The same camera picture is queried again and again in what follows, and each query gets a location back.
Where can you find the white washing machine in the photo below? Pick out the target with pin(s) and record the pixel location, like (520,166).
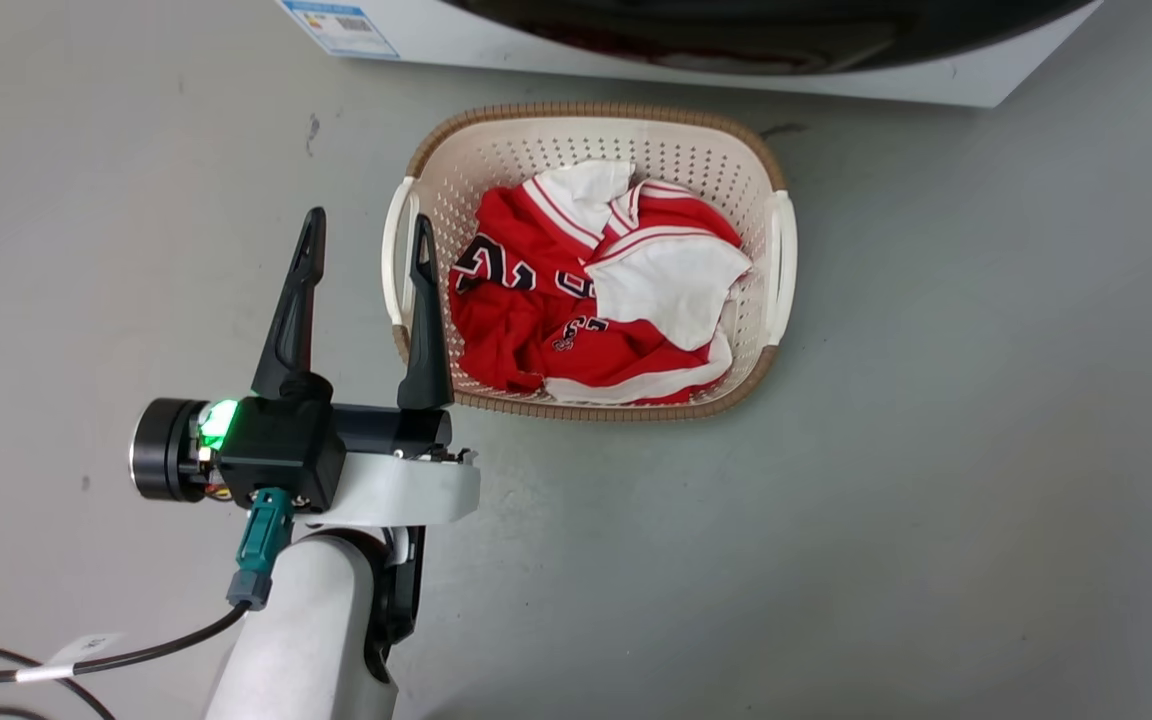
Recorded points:
(966,75)

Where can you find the dark round washing machine door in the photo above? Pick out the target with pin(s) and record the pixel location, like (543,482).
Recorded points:
(736,40)

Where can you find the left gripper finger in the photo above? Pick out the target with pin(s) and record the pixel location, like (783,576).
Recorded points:
(427,340)
(293,300)

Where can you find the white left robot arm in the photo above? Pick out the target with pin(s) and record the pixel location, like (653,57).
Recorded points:
(306,630)

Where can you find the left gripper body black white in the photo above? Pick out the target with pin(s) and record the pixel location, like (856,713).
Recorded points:
(398,487)

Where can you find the blue white energy label sticker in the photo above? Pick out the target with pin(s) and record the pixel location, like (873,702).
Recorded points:
(341,25)

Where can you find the cream woven-rim laundry basket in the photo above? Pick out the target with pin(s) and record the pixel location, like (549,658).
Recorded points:
(496,170)

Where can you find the red and white sports jersey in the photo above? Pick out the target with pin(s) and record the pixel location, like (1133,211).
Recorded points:
(526,310)

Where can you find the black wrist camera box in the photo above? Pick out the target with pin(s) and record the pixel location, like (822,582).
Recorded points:
(276,450)

